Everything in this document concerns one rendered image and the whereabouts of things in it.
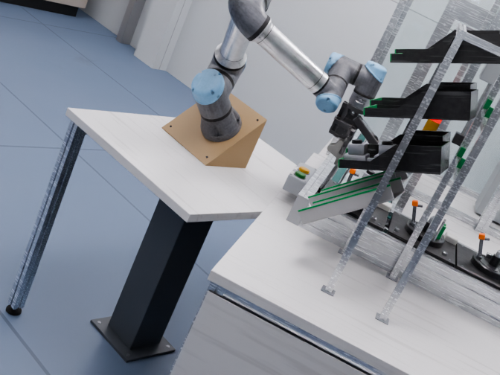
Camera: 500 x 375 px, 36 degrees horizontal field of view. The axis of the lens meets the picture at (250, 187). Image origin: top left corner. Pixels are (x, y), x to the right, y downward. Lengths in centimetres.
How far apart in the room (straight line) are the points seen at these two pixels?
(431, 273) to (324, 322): 61
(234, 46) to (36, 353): 132
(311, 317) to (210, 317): 27
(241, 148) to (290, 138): 343
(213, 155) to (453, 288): 94
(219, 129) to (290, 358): 98
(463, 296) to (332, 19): 382
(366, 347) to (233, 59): 114
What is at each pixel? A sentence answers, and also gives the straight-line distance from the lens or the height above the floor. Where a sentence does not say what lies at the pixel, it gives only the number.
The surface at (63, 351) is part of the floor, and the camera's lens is 300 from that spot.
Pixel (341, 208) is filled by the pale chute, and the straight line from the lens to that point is 215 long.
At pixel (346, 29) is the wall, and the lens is 598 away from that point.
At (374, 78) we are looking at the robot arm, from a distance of 253.
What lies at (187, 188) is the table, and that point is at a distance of 244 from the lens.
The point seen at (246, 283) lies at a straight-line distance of 202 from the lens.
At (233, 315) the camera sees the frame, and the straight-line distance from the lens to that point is 205.
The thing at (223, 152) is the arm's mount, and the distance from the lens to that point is 271.
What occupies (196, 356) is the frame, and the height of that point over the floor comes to 61.
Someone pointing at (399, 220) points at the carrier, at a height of 97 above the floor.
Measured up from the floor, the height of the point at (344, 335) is 86.
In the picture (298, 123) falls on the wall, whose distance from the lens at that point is 614.
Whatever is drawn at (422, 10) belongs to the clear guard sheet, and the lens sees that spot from 387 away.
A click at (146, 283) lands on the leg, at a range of 299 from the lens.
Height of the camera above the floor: 176
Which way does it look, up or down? 20 degrees down
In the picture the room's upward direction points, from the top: 24 degrees clockwise
